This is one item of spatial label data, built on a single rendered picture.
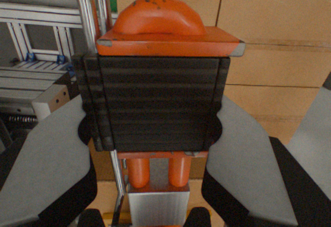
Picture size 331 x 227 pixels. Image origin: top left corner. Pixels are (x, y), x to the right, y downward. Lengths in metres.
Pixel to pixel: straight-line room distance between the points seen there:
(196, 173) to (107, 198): 0.22
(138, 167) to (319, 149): 2.50
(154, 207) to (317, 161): 2.63
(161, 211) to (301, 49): 0.92
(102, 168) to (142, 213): 0.27
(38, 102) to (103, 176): 0.21
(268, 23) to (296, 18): 0.11
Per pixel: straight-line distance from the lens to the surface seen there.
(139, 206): 0.21
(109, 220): 0.56
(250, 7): 0.85
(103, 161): 0.48
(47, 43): 1.32
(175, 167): 0.17
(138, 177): 0.18
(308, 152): 2.57
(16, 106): 0.49
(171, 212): 0.22
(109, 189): 0.47
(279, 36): 0.93
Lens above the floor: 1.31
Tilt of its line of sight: 58 degrees down
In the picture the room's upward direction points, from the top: 177 degrees clockwise
